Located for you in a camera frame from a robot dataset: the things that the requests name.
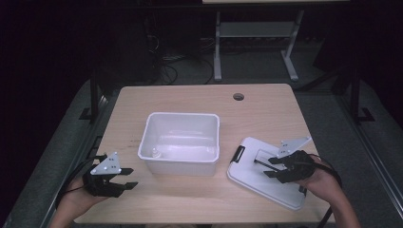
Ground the white plastic bin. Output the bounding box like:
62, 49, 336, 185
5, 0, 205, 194
137, 111, 221, 178

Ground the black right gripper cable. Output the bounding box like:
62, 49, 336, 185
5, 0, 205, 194
308, 153, 344, 228

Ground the person's left hand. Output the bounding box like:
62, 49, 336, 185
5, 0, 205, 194
57, 177, 110, 211

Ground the metal frame rail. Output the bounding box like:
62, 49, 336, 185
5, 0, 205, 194
39, 93, 112, 228
336, 93, 403, 210

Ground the white metal table frame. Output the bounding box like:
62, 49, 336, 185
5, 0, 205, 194
213, 9, 306, 83

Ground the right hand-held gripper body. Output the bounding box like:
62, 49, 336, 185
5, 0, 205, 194
275, 136, 317, 185

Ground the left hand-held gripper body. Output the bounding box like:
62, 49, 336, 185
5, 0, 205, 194
82, 151, 128, 199

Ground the bundle of floor cables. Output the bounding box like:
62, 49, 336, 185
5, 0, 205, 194
144, 31, 215, 86

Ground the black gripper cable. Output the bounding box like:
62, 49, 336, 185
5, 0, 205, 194
308, 153, 344, 228
55, 154, 107, 208

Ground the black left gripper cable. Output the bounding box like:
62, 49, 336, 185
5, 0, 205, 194
55, 154, 107, 208

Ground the white lid with black clips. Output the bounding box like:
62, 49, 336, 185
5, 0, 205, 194
226, 136, 314, 212

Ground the black metal stand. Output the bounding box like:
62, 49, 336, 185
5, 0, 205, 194
347, 67, 376, 124
78, 67, 103, 124

